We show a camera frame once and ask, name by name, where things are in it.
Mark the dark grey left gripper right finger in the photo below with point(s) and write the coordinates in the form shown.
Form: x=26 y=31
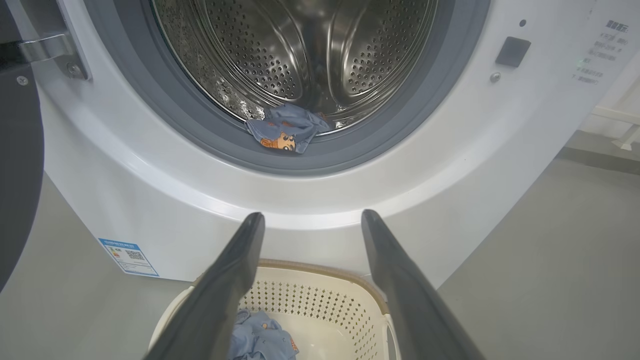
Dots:
x=415 y=310

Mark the blue energy label sticker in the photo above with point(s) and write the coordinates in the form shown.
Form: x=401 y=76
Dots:
x=129 y=257

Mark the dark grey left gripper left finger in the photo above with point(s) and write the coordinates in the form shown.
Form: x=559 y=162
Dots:
x=215 y=300

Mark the stainless steel perforated drum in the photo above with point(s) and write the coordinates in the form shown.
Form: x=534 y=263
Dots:
x=260 y=50

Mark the black round glass washer door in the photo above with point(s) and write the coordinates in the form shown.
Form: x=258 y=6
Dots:
x=17 y=175

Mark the white front-load washing machine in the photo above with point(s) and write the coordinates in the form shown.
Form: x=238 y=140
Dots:
x=165 y=200

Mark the blue cartoon print garment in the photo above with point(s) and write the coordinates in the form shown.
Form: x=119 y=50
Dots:
x=260 y=340
x=287 y=127

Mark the chrome door hinge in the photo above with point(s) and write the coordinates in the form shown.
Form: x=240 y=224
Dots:
x=50 y=47

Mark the cream perforated basket brown rim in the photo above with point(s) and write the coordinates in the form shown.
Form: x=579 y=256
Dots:
x=320 y=310

